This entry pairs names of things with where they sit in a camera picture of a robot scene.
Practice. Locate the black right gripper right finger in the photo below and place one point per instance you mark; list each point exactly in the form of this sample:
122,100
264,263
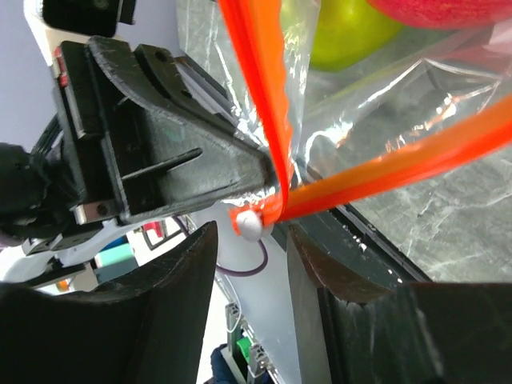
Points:
351,330

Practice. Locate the green pear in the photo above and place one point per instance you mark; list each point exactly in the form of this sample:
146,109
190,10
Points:
342,32

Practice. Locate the clear zip top bag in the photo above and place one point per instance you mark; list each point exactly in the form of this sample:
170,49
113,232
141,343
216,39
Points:
429,102

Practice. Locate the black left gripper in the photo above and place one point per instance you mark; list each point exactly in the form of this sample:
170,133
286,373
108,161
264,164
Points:
147,134

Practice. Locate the red apple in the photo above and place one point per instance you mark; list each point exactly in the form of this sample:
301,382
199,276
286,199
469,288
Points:
445,14

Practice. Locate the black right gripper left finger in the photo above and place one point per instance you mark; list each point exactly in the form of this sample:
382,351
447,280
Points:
146,326

